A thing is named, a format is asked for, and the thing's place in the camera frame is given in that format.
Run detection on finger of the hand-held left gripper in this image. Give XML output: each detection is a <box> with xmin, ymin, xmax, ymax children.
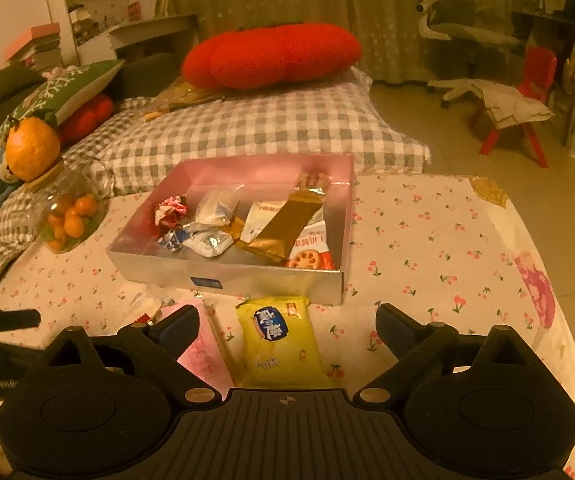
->
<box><xmin>0</xmin><ymin>308</ymin><xmax>42</xmax><ymax>334</ymax></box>

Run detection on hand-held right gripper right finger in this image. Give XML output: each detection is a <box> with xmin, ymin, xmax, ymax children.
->
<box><xmin>353</xmin><ymin>302</ymin><xmax>543</xmax><ymax>407</ymax></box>

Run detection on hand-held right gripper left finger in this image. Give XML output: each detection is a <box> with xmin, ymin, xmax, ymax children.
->
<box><xmin>38</xmin><ymin>304</ymin><xmax>221</xmax><ymax>408</ymax></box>

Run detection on pink snack packet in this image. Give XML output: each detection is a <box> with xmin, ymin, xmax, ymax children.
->
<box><xmin>160</xmin><ymin>299</ymin><xmax>237</xmax><ymax>392</ymax></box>

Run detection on blue and silver snack packet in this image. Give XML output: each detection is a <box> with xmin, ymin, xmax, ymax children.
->
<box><xmin>156</xmin><ymin>227</ymin><xmax>189</xmax><ymax>252</ymax></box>

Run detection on clear white snack packet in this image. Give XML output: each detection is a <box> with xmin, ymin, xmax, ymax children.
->
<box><xmin>182</xmin><ymin>224</ymin><xmax>239</xmax><ymax>259</ymax></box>

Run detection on pink and silver cardboard box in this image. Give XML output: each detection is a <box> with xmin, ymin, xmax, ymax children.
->
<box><xmin>106</xmin><ymin>152</ymin><xmax>357</xmax><ymax>307</ymax></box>

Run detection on yellow snack packet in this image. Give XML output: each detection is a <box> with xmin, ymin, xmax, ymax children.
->
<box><xmin>234</xmin><ymin>295</ymin><xmax>337</xmax><ymax>390</ymax></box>

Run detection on white and orange biscuit packet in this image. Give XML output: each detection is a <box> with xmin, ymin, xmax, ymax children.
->
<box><xmin>284</xmin><ymin>222</ymin><xmax>337</xmax><ymax>271</ymax></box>

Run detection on red candy wrapper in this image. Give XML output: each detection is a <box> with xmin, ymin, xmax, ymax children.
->
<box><xmin>153</xmin><ymin>194</ymin><xmax>192</xmax><ymax>234</ymax></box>

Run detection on gold snack bar packet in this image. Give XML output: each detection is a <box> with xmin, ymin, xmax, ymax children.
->
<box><xmin>234</xmin><ymin>188</ymin><xmax>329</xmax><ymax>264</ymax></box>

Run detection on clear plastic wrapper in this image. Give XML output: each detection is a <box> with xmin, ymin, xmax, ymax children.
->
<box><xmin>116</xmin><ymin>286</ymin><xmax>164</xmax><ymax>324</ymax></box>

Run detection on cherry print bedsheet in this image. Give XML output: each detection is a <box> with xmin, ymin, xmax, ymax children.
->
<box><xmin>0</xmin><ymin>174</ymin><xmax>575</xmax><ymax>466</ymax></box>

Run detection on white sandwich biscuit packet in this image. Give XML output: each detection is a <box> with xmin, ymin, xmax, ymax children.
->
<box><xmin>240</xmin><ymin>199</ymin><xmax>289</xmax><ymax>244</ymax></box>

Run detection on orange plush jar lid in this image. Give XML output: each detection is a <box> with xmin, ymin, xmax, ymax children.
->
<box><xmin>4</xmin><ymin>115</ymin><xmax>63</xmax><ymax>184</ymax></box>

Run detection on grey checkered pillow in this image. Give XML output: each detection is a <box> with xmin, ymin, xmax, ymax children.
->
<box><xmin>62</xmin><ymin>67</ymin><xmax>431</xmax><ymax>197</ymax></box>

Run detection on small red cushion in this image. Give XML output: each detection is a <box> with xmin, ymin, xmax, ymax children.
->
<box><xmin>60</xmin><ymin>93</ymin><xmax>117</xmax><ymax>144</ymax></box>

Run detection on gold foil wrapper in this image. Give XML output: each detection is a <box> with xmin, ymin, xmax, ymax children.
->
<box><xmin>144</xmin><ymin>77</ymin><xmax>229</xmax><ymax>122</ymax></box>

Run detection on green snowflake pillow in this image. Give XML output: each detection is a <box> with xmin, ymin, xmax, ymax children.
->
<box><xmin>0</xmin><ymin>58</ymin><xmax>126</xmax><ymax>137</ymax></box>

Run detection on crumpled cloth on chair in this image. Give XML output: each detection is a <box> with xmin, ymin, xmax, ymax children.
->
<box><xmin>469</xmin><ymin>78</ymin><xmax>555</xmax><ymax>130</ymax></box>

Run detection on stack of books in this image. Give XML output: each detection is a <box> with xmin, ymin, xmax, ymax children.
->
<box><xmin>4</xmin><ymin>22</ymin><xmax>64</xmax><ymax>72</ymax></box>

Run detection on red plush cushion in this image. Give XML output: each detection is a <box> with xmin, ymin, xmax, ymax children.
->
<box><xmin>182</xmin><ymin>22</ymin><xmax>363</xmax><ymax>91</ymax></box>

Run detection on red plastic child chair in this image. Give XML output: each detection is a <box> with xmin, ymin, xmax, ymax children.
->
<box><xmin>477</xmin><ymin>47</ymin><xmax>559</xmax><ymax>169</ymax></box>

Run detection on grey office chair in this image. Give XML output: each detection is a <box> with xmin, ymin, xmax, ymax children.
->
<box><xmin>414</xmin><ymin>0</ymin><xmax>524</xmax><ymax>109</ymax></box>

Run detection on white shelf desk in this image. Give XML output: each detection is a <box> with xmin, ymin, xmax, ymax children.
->
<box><xmin>59</xmin><ymin>0</ymin><xmax>199</xmax><ymax>67</ymax></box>

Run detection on dark desk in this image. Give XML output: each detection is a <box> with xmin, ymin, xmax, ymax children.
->
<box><xmin>511</xmin><ymin>6</ymin><xmax>575</xmax><ymax>61</ymax></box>

